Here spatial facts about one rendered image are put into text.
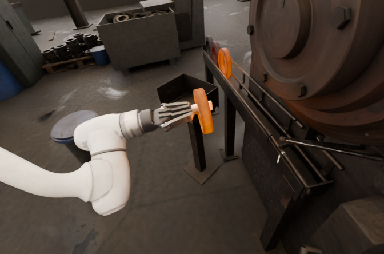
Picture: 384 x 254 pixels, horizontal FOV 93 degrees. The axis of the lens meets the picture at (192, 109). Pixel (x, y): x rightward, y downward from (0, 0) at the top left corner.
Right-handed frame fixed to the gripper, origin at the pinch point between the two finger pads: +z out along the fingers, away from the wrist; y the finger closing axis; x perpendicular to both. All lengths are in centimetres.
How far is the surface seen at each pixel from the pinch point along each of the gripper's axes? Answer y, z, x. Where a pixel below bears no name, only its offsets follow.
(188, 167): -35, -14, -83
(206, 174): -26, -2, -83
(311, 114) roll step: 21.7, 20.7, 8.2
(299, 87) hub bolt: 24.5, 13.7, 18.9
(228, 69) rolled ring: -47, 25, -15
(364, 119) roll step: 30.9, 21.0, 14.8
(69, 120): -67, -90, -37
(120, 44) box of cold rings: -217, -70, -34
